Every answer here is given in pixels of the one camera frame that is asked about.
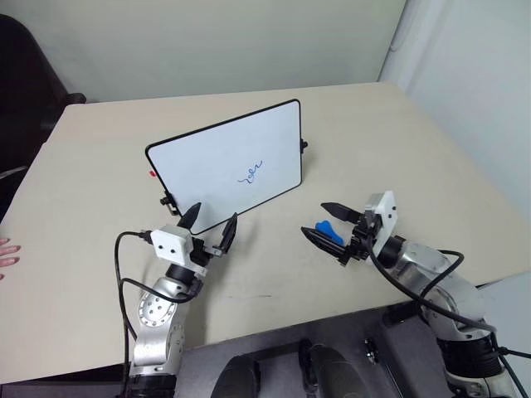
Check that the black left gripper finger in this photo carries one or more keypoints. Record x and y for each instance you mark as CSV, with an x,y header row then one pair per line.
x,y
191,217
229,234

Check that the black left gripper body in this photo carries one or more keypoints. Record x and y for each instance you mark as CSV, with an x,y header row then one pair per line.
x,y
200,253

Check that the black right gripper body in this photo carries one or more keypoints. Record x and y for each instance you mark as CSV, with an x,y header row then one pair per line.
x,y
360,244

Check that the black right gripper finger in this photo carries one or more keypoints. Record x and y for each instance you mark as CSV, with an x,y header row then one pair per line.
x,y
325,244
342,212

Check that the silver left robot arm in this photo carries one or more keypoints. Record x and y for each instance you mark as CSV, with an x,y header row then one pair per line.
x,y
155,315

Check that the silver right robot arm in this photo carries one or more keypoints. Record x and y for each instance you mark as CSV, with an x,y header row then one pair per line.
x,y
435,265

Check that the blue eraser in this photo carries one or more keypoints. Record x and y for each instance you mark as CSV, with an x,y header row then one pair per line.
x,y
325,229

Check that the person's bare hand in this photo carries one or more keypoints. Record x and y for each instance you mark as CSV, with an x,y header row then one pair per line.
x,y
8,250

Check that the black-framed whiteboard with stand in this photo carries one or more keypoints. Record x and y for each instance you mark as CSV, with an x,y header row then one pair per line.
x,y
215,166

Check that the silver metal bolt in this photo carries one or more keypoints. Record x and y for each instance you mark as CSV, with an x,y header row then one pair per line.
x,y
372,352

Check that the dark rounded shape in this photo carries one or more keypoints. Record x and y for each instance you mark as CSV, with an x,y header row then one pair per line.
x,y
240,377

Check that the black chair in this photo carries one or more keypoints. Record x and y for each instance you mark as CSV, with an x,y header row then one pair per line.
x,y
25,103

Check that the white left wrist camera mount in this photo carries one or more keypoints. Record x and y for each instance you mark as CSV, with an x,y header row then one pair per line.
x,y
170,244

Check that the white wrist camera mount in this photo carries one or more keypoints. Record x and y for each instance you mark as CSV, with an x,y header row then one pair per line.
x,y
386,215
170,244

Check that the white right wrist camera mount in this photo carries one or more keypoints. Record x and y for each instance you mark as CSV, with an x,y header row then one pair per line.
x,y
386,215

